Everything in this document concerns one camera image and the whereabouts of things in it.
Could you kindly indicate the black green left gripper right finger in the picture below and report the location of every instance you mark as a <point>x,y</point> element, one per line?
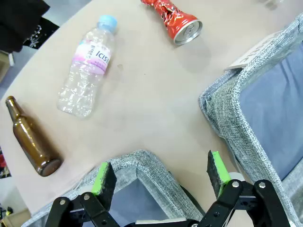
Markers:
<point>219,175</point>

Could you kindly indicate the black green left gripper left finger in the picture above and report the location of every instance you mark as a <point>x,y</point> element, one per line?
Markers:
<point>104,186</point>

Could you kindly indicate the brown glass bottle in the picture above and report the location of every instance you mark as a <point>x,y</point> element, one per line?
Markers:
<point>30,142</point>

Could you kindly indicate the small blue-capped plastic bottle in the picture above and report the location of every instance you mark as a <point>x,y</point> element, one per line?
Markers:
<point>87,71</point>

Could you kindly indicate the crushed red can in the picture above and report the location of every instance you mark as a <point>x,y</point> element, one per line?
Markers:
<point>180,23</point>

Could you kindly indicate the gray fabric basket for bottles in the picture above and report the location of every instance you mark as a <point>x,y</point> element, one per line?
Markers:
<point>151,170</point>

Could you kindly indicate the gray fabric basket for plastic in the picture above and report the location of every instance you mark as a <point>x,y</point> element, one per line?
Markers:
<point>227,106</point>

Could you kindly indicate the cardboard box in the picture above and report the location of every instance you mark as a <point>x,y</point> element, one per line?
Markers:
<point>14,218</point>

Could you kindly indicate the red floral cloth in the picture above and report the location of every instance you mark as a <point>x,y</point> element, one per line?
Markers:
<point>2,163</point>

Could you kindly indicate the white printed label card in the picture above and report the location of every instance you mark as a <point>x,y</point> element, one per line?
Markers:
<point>253,54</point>

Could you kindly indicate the black garment with white flowers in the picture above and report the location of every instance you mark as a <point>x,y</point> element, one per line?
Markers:
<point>40,35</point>

